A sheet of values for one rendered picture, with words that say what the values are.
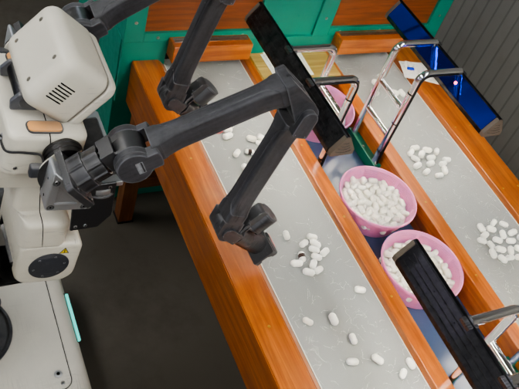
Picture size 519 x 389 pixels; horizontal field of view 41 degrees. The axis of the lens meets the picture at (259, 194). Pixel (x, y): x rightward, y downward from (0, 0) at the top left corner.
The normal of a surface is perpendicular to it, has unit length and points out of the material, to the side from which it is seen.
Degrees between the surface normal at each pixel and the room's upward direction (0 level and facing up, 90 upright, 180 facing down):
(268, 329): 0
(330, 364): 0
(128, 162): 86
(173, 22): 90
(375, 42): 90
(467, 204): 0
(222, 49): 90
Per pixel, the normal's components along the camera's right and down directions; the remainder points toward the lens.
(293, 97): 0.36, 0.70
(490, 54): -0.89, 0.13
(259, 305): 0.26, -0.66
